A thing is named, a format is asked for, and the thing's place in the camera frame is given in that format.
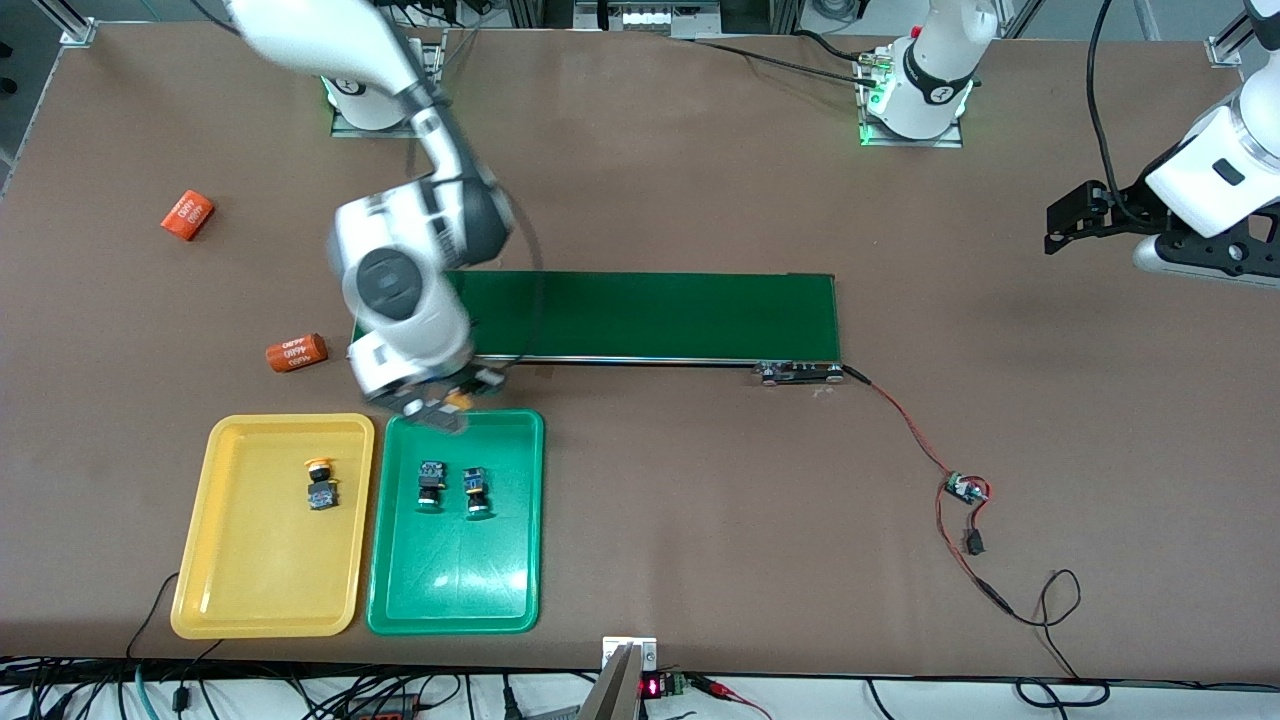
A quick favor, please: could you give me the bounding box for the orange 4680 battery cylinder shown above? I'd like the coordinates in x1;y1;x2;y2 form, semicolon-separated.
265;333;330;375
160;189;216;242

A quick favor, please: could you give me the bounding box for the green conveyor belt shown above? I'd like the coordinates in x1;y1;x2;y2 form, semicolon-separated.
350;267;846;387

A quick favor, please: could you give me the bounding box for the green plastic tray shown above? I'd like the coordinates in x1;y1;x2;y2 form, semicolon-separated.
366;409;546;636

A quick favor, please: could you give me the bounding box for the yellow plastic tray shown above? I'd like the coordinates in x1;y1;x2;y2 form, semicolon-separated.
170;413;376;640

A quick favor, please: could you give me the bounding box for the red and black power strip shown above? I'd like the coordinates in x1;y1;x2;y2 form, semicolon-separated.
335;692;426;720

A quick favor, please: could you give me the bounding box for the red clip lead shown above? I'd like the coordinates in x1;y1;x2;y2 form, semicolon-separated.
692;676;773;720

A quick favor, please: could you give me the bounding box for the silver control box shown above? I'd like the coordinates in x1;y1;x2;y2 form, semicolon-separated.
573;0;723;33

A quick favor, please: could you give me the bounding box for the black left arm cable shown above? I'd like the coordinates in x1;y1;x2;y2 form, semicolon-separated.
1085;0;1141;216

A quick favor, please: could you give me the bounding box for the aluminium frame profile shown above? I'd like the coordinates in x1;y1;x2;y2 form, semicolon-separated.
35;0;98;47
1208;15;1251;69

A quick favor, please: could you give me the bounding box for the red and black wire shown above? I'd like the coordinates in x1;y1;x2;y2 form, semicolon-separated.
840;365;956;483
935;492;1111;709

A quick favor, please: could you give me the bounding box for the black table cable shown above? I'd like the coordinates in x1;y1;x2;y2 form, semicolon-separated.
690;38;881;91

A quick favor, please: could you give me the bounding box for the grey metal camera stand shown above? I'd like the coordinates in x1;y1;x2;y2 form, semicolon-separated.
578;636;659;720

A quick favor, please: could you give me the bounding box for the thin black cable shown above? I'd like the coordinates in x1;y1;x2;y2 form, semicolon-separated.
127;572;181;661

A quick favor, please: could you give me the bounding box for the teal cable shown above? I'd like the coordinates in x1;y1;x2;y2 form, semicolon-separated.
128;664;163;720

